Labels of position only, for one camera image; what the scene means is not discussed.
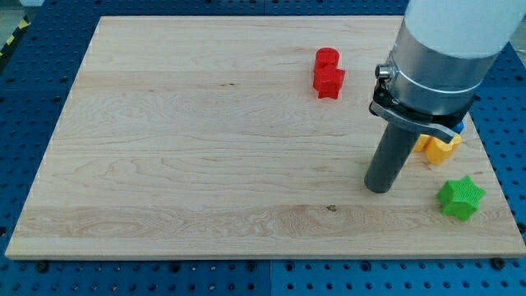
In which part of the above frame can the green star block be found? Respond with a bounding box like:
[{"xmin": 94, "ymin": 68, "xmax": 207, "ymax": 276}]
[{"xmin": 436, "ymin": 175, "xmax": 487, "ymax": 221}]

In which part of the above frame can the orange-yellow block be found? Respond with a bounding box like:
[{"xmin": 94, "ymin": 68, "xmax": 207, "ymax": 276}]
[{"xmin": 413, "ymin": 134, "xmax": 431, "ymax": 152}]

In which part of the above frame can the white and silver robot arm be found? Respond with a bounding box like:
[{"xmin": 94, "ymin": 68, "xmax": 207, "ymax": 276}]
[{"xmin": 370, "ymin": 0, "xmax": 525, "ymax": 143}]

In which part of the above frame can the blue block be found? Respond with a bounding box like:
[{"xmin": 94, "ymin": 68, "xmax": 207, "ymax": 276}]
[{"xmin": 451, "ymin": 121, "xmax": 465, "ymax": 134}]

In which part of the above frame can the light wooden board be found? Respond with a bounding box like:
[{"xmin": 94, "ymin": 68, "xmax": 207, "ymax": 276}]
[{"xmin": 6, "ymin": 16, "xmax": 525, "ymax": 261}]

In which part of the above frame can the red star block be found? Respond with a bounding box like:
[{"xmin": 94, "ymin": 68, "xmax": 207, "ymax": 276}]
[{"xmin": 313, "ymin": 64, "xmax": 345, "ymax": 99}]

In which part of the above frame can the yellow heart block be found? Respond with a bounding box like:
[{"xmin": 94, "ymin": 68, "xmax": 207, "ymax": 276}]
[{"xmin": 424, "ymin": 134, "xmax": 462, "ymax": 165}]

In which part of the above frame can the red cylinder block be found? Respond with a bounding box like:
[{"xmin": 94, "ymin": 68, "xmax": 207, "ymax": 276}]
[{"xmin": 314, "ymin": 47, "xmax": 339, "ymax": 70}]

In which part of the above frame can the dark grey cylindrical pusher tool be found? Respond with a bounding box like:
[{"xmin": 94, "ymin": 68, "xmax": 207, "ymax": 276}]
[{"xmin": 364, "ymin": 123, "xmax": 419, "ymax": 193}]

